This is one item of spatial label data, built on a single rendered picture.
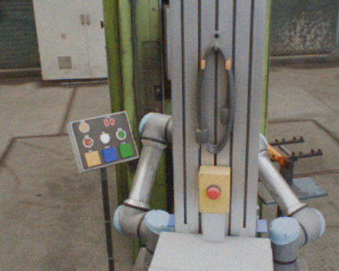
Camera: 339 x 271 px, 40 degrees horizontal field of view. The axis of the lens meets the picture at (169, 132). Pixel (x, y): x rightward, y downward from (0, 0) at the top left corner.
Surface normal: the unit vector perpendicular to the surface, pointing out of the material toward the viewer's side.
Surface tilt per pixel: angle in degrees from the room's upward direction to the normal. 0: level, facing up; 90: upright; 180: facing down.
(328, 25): 90
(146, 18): 90
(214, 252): 0
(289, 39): 90
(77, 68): 90
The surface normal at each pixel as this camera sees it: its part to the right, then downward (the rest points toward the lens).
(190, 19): -0.16, 0.36
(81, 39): 0.07, 0.36
